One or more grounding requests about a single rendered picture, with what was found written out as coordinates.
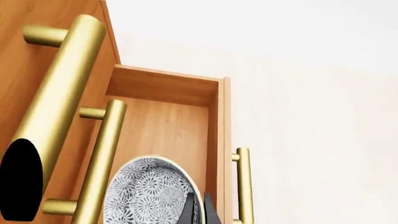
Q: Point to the open wooden drawer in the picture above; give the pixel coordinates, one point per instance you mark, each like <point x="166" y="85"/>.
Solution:
<point x="168" y="130"/>

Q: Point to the wooden cabinet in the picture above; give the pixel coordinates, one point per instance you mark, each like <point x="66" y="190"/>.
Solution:
<point x="18" y="14"/>

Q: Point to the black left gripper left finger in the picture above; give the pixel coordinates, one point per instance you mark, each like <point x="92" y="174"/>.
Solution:
<point x="189" y="213"/>

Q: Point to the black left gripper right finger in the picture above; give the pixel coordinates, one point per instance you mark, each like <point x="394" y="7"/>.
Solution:
<point x="211" y="213"/>

